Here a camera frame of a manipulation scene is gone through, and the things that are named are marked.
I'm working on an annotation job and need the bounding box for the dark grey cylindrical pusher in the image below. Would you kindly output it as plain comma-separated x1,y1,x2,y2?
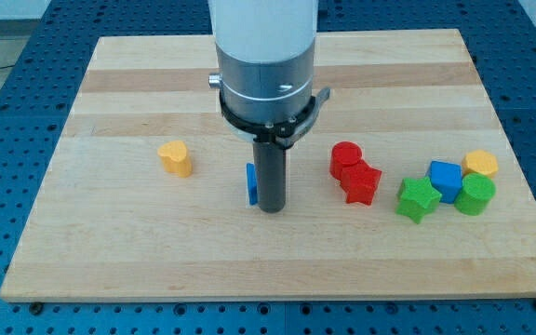
253,142,286,213

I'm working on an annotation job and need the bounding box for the black clamp ring mount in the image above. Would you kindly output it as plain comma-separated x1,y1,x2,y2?
219,87,330,149

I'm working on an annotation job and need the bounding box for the blue triangle block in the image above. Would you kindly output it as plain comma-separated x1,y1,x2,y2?
246,163,258,206

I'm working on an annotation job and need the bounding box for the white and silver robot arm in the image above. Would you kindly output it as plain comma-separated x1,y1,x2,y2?
208,0,330,213

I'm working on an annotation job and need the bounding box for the yellow heart block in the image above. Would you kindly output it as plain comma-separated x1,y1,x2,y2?
157,141,193,178

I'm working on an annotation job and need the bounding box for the red cylinder block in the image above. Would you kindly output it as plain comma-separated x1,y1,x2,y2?
329,141,363,181

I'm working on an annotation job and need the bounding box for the red star block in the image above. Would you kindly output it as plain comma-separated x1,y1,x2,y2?
341,160,382,206

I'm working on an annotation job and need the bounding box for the wooden board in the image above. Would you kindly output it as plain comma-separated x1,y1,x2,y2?
0,29,536,302

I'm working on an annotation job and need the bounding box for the green star block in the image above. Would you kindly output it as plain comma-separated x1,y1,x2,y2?
395,176,442,224

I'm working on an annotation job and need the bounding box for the blue cube block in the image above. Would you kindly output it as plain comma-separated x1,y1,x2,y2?
427,160,462,204

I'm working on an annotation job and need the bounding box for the yellow hexagon block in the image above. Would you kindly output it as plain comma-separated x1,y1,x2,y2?
462,150,499,178

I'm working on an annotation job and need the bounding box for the green cylinder block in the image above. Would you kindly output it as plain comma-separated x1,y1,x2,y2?
454,173,496,216

